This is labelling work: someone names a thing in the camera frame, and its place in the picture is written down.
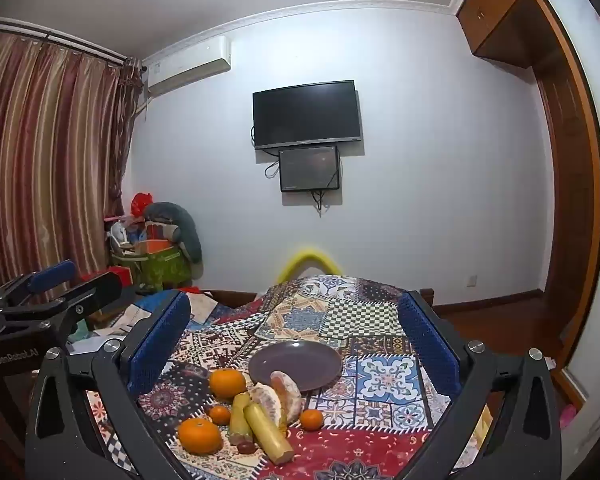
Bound striped brown curtain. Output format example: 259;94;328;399
0;30;142;303

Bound yellow chair back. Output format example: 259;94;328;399
275;246;342;284

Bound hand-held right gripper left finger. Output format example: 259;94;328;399
25;289;193;480

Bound purple round plate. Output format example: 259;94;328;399
248;340;343;394

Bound curtain rail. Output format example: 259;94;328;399
0;16;145;70

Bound black television cable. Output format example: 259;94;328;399
251;125;282;179

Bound pale peeled pomelo segment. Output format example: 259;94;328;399
247;382;283;428

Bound patchwork printed tablecloth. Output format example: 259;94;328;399
85;275;496;480

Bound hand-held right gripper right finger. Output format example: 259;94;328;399
397;289;564;480

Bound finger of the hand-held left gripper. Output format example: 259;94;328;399
42;271;124;337
0;259;77;311

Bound black monitor cable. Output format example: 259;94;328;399
309;187;332;217

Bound red plastic bag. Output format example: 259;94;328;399
131;192;156;219

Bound white papers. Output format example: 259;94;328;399
69;304;147;354

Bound small black wall monitor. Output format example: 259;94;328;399
278;145;342;193

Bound wooden door frame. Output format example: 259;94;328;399
525;0;600;378

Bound blue cloth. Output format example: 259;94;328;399
134;290;182;312

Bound white air conditioner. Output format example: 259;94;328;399
142;35;232;97

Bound orange box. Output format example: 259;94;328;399
134;240;174;257

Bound large orange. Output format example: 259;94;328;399
209;368;247;400
177;417;223;456

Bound black wall television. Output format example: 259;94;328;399
252;79;364;151

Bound wooden overhead cabinet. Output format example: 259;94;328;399
455;0;556;69

